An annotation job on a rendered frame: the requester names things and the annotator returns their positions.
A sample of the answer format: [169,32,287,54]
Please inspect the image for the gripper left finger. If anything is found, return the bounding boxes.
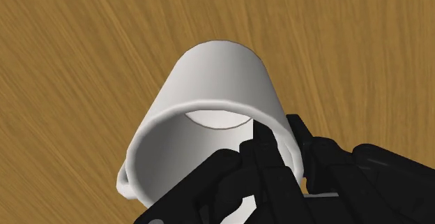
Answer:
[132,119,308,224]

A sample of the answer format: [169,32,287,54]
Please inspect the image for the white mug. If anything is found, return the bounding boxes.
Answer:
[116,40,305,224]

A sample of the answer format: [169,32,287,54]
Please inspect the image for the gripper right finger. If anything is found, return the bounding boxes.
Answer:
[286,113,435,224]

